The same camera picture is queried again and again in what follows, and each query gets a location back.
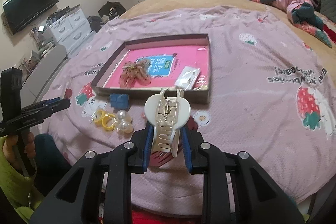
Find black flat television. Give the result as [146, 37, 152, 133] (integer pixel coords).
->
[3, 0, 59, 35]

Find glitter bow hair clip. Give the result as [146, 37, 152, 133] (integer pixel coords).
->
[119, 58, 153, 88]

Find person's left forearm green sleeve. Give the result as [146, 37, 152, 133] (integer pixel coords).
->
[0, 137, 45, 223]

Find clear plastic earring packet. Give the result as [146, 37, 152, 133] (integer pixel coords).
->
[175, 66, 201, 90]

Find pearl earrings packet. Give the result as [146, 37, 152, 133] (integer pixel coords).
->
[113, 110, 133, 134]

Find white hair claw clip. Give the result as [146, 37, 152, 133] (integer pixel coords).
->
[144, 88, 191, 159]

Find person's left hand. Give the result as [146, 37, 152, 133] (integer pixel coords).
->
[4, 132, 36, 169]

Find white drawer cabinet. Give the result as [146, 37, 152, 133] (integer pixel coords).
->
[42, 5, 96, 56]

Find grey curved bed footboard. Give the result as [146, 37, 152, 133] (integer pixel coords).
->
[20, 45, 67, 98]

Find dark grey bag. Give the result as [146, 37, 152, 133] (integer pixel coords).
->
[87, 15, 105, 33]

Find yellow hoop earrings packet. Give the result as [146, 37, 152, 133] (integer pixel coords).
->
[92, 106, 116, 131]

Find person's dark pants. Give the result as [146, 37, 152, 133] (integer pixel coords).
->
[34, 134, 72, 197]

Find blue square hair clip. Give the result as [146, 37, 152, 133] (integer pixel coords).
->
[109, 93, 130, 110]

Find red cloth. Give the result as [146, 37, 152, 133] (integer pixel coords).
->
[98, 210, 205, 224]

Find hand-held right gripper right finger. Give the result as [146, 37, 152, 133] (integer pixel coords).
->
[181, 126, 306, 224]

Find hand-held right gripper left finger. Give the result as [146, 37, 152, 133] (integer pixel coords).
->
[30, 123, 155, 224]

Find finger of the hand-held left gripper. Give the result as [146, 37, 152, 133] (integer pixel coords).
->
[20, 98, 61, 112]
[29, 99, 71, 120]

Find cardboard box with pink bottom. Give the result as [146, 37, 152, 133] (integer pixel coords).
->
[94, 34, 212, 104]

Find black bag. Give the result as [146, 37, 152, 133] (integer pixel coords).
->
[98, 1, 126, 21]

